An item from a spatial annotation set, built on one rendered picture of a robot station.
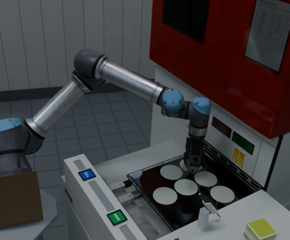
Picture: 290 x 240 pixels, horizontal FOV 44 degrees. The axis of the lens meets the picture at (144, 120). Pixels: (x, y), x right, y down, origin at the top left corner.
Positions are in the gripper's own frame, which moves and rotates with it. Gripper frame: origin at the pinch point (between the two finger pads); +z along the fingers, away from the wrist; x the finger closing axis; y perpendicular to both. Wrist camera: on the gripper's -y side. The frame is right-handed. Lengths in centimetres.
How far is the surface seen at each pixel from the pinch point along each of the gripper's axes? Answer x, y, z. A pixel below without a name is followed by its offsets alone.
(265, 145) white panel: -24.9, -9.6, -24.1
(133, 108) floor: 41, 206, 91
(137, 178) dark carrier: 23.3, -5.3, 1.4
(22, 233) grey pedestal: 65, -32, 9
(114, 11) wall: 66, 241, 0
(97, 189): 38.3, -19.5, -4.2
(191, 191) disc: 0.3, -10.5, 1.4
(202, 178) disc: -4.7, -1.6, 1.4
